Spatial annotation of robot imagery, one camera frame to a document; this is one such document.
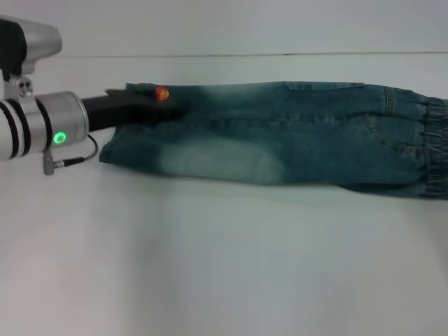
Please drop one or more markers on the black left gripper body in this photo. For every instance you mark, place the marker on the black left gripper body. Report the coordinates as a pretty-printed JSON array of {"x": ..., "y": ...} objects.
[{"x": 105, "y": 113}]

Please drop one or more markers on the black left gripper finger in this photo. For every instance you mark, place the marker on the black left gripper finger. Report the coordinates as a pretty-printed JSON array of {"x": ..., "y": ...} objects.
[{"x": 157, "y": 110}]

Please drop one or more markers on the blue denim shorts with embroidery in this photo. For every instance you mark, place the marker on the blue denim shorts with embroidery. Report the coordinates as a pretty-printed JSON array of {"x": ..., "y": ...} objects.
[{"x": 280, "y": 140}]

